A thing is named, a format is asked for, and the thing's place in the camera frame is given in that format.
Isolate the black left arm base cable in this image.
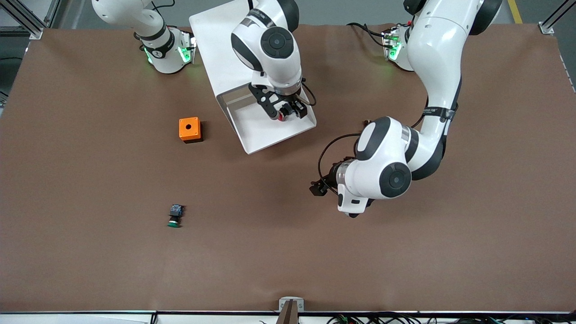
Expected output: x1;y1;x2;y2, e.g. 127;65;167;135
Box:
346;22;393;48

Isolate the brown table cover sheet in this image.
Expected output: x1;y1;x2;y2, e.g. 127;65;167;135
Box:
0;22;576;314

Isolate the orange button enclosure box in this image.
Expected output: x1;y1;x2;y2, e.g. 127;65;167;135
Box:
179;117;203;144

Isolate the green mushroom push button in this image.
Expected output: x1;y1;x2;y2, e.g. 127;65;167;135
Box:
166;203;186;229

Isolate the white table edge rail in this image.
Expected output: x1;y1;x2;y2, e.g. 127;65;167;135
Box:
0;310;576;324

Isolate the white plastic drawer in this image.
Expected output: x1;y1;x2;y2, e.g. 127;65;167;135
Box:
216;83;317;155

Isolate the metal bracket with brown strip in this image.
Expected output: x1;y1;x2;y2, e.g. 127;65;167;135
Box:
278;296;305;324

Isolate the aluminium frame post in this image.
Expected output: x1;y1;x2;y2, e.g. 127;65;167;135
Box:
538;0;576;36
0;0;62;41

